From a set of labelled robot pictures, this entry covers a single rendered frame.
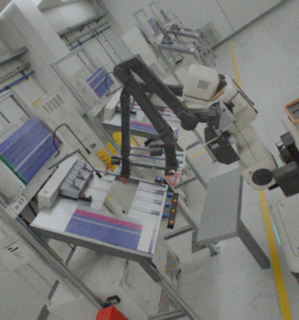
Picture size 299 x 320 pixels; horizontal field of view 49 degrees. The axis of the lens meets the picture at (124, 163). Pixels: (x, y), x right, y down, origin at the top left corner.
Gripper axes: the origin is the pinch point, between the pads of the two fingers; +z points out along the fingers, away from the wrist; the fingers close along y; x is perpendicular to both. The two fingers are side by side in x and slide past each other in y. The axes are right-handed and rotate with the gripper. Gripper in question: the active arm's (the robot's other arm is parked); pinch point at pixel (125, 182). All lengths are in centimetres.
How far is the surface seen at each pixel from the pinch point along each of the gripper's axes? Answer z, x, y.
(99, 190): 0.1, -14.4, 13.4
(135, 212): 2.8, 12.6, 25.9
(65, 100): -22, -77, -86
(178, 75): 49, 5, -440
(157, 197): 3.9, 23.8, 5.5
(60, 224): -1, -27, 52
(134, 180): 2.1, 5.4, -7.9
